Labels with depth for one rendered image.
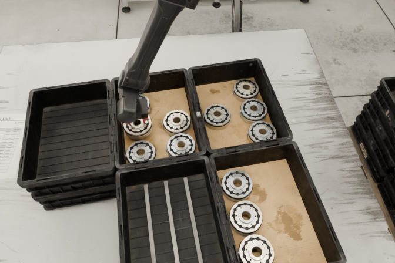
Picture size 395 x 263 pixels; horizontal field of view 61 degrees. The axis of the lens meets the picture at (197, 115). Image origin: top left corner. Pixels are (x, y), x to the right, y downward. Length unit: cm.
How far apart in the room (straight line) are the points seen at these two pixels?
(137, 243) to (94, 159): 35
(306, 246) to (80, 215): 78
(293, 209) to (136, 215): 51
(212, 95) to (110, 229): 63
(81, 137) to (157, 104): 32
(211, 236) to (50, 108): 80
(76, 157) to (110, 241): 32
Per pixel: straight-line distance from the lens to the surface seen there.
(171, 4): 76
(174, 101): 134
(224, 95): 136
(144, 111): 113
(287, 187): 118
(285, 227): 113
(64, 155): 129
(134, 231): 111
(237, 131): 126
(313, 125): 151
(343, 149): 149
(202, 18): 308
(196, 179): 116
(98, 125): 133
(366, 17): 344
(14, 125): 163
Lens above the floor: 188
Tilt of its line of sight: 54 degrees down
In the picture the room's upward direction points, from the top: straight up
